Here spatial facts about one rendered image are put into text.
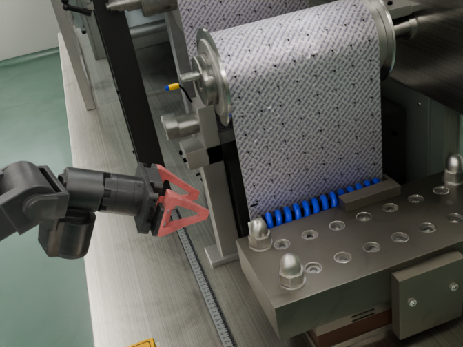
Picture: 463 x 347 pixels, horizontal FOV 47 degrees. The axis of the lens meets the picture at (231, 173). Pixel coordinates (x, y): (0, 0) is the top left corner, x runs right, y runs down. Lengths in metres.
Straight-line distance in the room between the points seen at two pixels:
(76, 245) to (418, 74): 0.59
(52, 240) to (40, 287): 1.87
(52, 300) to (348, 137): 1.90
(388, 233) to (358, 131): 0.17
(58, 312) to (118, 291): 1.48
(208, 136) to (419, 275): 0.37
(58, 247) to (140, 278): 0.26
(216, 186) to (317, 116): 0.21
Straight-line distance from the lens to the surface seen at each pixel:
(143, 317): 0.92
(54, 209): 0.70
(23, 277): 2.75
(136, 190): 0.75
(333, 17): 0.81
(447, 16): 0.85
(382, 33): 0.83
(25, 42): 6.41
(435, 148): 0.99
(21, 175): 0.72
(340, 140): 0.85
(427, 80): 0.92
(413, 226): 0.81
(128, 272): 1.02
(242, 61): 0.75
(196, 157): 0.85
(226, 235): 0.95
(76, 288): 2.54
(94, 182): 0.74
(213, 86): 0.77
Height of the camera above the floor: 1.52
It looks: 30 degrees down
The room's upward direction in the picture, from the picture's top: 11 degrees counter-clockwise
